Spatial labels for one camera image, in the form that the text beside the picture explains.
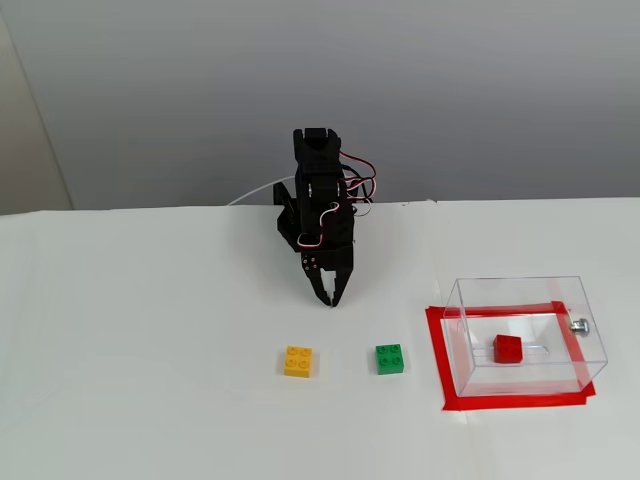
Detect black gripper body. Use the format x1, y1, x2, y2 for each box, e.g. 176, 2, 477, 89
298, 197, 358, 274

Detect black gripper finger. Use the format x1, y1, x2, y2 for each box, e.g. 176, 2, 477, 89
332, 269, 358, 308
299, 252, 335, 307

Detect red lego brick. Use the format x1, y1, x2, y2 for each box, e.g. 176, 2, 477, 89
493, 333, 524, 365

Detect yellow lego brick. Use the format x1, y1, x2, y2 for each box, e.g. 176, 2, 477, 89
282, 345, 314, 379

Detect green lego brick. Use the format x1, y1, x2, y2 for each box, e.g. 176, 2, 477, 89
375, 343, 406, 376

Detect transparent plastic box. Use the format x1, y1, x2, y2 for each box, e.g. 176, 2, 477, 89
443, 274, 610, 399

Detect silver box lock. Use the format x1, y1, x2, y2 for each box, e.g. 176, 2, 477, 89
566, 308, 592, 337

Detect red white black servo wires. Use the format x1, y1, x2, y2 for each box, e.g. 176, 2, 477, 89
298, 149, 379, 250

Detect thin black cable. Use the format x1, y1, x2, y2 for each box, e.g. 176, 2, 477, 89
343, 163, 375, 217

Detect white cable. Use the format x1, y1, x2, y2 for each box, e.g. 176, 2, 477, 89
227, 175, 296, 206

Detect red tape frame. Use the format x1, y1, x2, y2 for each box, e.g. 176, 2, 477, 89
424, 300, 597, 413

